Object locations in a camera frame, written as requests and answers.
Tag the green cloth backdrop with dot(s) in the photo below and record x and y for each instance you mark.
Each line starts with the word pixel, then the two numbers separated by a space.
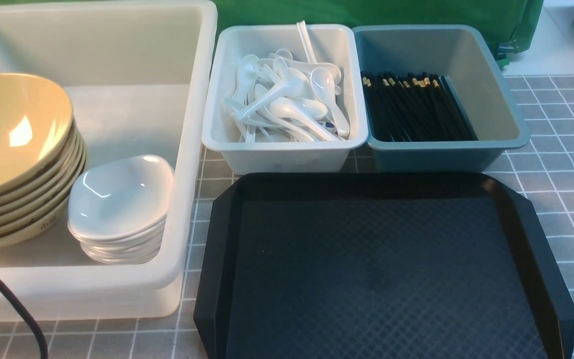
pixel 507 26

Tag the bundle of black chopsticks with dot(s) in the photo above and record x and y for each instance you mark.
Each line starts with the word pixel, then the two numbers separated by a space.
pixel 414 108

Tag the black plastic serving tray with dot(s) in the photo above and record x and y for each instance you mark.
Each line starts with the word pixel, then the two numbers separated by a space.
pixel 380 266

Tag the blue plastic chopstick bin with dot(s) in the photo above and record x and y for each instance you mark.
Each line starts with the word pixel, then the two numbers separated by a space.
pixel 459 53

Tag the grey grid table mat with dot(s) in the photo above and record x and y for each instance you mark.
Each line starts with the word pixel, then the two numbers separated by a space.
pixel 542 171

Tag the large white plastic tub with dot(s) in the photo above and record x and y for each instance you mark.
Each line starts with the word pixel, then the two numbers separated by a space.
pixel 137 72

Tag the stack of white dishes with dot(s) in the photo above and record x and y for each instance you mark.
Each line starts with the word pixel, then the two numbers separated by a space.
pixel 117 211

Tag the stack of yellow bowls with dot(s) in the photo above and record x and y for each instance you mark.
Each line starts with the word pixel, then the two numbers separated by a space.
pixel 41 155

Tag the white plastic spoon bin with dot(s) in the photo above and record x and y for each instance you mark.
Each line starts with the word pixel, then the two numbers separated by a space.
pixel 332 43

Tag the pile of white spoons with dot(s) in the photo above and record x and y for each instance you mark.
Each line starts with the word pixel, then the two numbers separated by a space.
pixel 288 100

